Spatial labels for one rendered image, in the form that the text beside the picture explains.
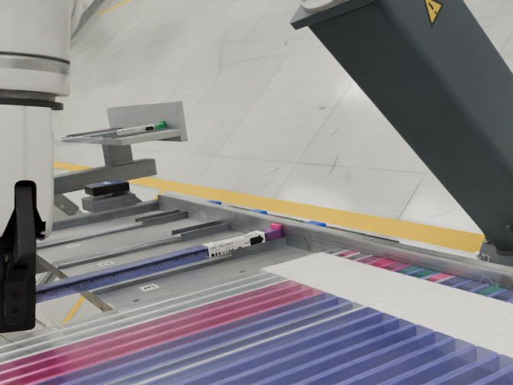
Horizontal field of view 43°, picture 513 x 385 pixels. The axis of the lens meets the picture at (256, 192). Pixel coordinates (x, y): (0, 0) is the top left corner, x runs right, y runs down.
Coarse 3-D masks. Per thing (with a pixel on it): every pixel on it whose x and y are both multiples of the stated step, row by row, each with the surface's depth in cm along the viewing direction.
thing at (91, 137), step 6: (156, 126) 107; (162, 126) 107; (102, 132) 103; (108, 132) 102; (114, 132) 103; (66, 138) 99; (72, 138) 100; (78, 138) 100; (84, 138) 101; (90, 138) 101; (96, 138) 102; (102, 138) 102; (108, 138) 103; (54, 144) 98; (60, 144) 99; (66, 144) 99; (72, 144) 100
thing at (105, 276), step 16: (160, 256) 56; (176, 256) 56; (192, 256) 57; (208, 256) 58; (96, 272) 54; (112, 272) 54; (128, 272) 54; (144, 272) 55; (48, 288) 51; (64, 288) 52; (80, 288) 52
